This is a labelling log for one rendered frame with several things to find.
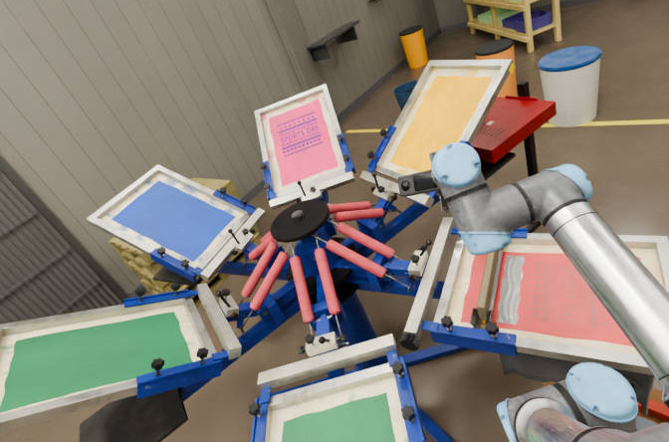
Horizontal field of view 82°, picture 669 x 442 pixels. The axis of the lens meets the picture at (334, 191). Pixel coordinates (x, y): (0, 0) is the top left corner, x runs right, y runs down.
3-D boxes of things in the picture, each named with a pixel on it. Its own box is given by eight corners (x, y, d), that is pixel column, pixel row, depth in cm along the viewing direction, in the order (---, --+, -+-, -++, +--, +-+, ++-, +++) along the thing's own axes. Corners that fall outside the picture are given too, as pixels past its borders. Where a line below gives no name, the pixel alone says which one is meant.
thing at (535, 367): (641, 393, 144) (646, 332, 127) (645, 416, 138) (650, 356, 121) (508, 367, 169) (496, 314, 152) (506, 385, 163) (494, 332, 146)
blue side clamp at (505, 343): (518, 344, 140) (516, 332, 136) (517, 356, 136) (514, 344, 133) (436, 331, 156) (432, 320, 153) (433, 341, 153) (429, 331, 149)
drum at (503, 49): (489, 93, 541) (481, 42, 506) (525, 90, 511) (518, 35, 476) (478, 109, 515) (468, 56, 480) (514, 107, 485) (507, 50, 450)
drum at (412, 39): (413, 62, 789) (405, 28, 756) (434, 58, 760) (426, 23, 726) (403, 71, 764) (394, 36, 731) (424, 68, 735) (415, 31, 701)
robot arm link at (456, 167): (445, 198, 63) (424, 150, 64) (442, 200, 74) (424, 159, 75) (492, 179, 62) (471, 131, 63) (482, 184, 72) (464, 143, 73)
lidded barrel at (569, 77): (606, 103, 418) (606, 41, 385) (596, 128, 387) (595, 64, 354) (550, 106, 455) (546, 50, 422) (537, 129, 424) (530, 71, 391)
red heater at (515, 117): (494, 109, 281) (492, 94, 275) (557, 115, 244) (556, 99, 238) (435, 151, 261) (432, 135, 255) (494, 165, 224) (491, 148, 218)
